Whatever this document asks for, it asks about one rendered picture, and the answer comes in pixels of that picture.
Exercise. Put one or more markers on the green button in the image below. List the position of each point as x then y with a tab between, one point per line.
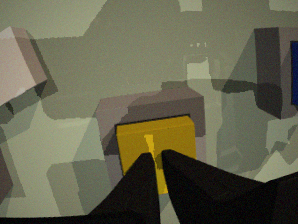
5	179

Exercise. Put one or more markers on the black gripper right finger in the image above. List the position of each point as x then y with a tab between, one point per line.
202	194

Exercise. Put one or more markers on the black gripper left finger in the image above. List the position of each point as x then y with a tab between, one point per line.
133	201

